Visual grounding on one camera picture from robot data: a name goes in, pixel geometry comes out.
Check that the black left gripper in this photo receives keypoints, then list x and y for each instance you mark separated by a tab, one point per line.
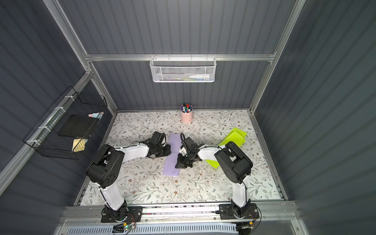
165	150

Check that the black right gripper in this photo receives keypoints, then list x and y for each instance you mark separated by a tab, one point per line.
183	160

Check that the lavender paper sheet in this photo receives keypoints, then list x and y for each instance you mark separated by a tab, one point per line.
171	160

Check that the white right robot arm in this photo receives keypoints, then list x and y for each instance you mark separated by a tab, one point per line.
235	164

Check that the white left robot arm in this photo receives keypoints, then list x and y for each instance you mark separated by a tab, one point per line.
107	162

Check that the pink pen cup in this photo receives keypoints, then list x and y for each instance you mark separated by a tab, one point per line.
187	117

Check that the colored markers in cup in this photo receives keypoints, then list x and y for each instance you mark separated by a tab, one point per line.
186	108

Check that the pastel sticky notes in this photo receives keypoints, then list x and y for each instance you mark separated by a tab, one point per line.
96	115

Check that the white bottle in basket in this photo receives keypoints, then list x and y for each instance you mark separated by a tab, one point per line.
200	76

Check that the yellow sticky note pad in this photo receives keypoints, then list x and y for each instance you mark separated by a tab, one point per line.
79	145

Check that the black notebook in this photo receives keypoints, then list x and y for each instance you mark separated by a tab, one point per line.
79	127

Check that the aluminium mounting rail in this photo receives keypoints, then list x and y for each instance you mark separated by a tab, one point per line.
181	212

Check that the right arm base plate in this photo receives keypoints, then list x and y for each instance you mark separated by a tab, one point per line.
232	211

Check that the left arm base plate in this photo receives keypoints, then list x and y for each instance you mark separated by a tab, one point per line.
123	214

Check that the white wire mesh basket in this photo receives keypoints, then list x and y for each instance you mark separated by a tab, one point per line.
178	71

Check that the black wire wall basket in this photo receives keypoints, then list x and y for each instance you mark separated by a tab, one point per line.
44	138

